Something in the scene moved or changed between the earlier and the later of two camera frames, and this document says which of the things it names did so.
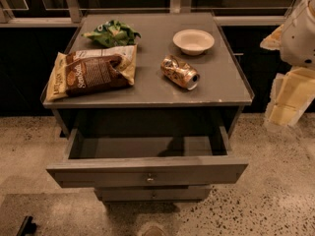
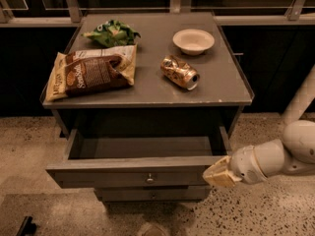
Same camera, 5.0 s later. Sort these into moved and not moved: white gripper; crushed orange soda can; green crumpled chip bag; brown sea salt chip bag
Moved: white gripper
Not moved: crushed orange soda can; brown sea salt chip bag; green crumpled chip bag
